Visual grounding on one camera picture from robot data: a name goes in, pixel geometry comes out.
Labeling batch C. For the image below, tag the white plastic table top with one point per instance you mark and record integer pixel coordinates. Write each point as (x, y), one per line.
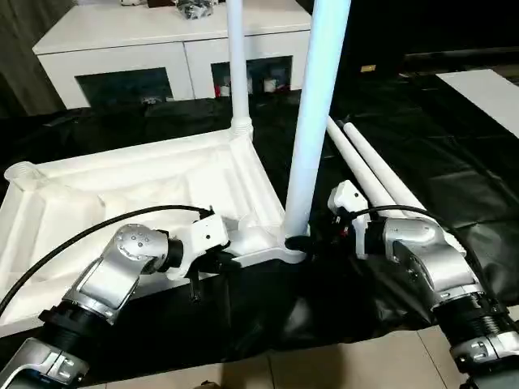
(121, 182)

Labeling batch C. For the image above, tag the white sideboard cabinet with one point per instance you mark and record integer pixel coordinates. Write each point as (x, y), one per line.
(142, 44)

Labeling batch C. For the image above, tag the small yellow box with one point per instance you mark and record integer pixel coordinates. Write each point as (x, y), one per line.
(367, 68)

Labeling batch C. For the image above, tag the white cup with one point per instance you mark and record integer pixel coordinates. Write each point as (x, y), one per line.
(270, 85)

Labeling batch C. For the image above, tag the black work mat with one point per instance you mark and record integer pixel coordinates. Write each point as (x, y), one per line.
(405, 162)

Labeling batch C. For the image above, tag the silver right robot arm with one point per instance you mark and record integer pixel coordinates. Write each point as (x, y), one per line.
(425, 263)

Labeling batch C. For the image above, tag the white plastic table leg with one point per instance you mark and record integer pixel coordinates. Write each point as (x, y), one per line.
(316, 101)
(348, 154)
(373, 162)
(238, 73)

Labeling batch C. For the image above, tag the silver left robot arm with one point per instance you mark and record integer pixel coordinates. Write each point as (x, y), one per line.
(109, 275)

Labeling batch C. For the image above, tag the white side table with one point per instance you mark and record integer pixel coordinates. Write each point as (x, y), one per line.
(486, 97)

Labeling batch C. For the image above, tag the dark low bench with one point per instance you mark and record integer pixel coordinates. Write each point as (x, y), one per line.
(466, 61)

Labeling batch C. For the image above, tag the black robot foot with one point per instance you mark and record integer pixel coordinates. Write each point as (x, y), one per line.
(211, 385)

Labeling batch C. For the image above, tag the grey tangled bundle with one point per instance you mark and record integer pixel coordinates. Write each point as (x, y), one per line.
(194, 10)

